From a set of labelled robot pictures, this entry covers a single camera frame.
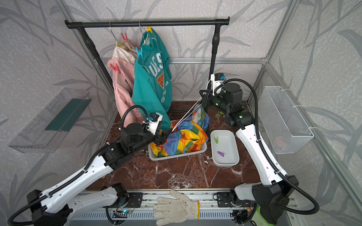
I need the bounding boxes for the white hanger of rainbow jacket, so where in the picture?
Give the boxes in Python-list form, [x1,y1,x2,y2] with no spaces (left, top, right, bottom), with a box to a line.
[172,98,202,132]

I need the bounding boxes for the rainbow striped jacket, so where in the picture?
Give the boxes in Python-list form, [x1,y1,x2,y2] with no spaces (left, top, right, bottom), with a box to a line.
[149,104,210,158]

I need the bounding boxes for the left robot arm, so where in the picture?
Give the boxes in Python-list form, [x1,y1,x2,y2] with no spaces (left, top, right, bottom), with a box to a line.
[8,113,170,226]

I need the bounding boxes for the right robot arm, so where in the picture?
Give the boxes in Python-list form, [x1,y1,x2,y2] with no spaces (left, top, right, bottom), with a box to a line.
[199,76,320,225]

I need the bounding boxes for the potted artificial flower plant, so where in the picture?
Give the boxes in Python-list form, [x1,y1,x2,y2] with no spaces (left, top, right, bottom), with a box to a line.
[215,111,224,119]

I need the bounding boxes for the white perforated laundry basket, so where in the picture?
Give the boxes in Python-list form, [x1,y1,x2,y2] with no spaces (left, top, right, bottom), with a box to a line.
[148,117,209,161]

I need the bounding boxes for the white plastic tray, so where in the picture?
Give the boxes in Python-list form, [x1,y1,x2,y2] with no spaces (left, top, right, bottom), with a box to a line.
[210,130,239,167]

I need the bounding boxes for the teal green jacket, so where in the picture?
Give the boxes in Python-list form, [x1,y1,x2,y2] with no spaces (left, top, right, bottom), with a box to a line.
[132,28,172,130]

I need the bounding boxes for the white knitted work glove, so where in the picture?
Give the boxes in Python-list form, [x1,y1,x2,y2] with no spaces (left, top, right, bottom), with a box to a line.
[153,190,200,226]

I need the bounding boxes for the black clothes rack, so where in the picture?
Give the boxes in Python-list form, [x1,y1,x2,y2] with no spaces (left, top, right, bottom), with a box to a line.
[65,17,230,93]

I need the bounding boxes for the red clothespin lower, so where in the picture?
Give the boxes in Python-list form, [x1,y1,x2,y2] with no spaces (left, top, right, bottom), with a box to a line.
[109,64,121,73]

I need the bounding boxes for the red clothespin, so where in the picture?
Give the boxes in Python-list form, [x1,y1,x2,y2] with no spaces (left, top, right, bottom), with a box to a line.
[109,64,121,73]
[121,33,128,42]

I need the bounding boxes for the pink jacket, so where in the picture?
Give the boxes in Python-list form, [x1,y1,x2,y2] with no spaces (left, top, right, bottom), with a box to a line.
[107,40,137,117]

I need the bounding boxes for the blue clothespin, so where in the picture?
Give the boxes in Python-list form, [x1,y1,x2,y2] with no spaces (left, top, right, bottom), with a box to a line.
[135,47,143,58]

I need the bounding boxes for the yellow clothespin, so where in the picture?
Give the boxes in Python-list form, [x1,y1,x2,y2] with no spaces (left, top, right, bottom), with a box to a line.
[146,26,153,33]

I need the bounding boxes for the red clothespin upper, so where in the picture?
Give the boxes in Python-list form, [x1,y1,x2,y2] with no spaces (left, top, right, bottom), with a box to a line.
[121,33,128,42]

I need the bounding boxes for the black rubber glove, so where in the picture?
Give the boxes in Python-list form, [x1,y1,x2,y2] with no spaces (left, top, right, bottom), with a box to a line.
[250,206,273,226]

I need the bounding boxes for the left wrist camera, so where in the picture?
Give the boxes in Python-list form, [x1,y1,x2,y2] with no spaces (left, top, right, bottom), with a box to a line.
[143,113,163,135]

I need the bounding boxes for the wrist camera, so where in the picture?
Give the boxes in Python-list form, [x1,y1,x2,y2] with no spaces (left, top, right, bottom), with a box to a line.
[210,73,225,91]
[143,113,163,135]

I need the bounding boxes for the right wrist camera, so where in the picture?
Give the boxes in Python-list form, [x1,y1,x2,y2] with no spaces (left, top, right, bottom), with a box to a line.
[210,73,225,91]

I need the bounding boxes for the white wire mesh basket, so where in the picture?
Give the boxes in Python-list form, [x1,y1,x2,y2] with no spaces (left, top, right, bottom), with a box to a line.
[258,86,314,154]

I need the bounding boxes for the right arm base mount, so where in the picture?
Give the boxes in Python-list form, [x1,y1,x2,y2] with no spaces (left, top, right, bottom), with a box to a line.
[213,192,234,208]

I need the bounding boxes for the clear acrylic wall shelf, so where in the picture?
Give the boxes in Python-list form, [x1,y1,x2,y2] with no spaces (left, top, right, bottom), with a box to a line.
[8,88,92,153]

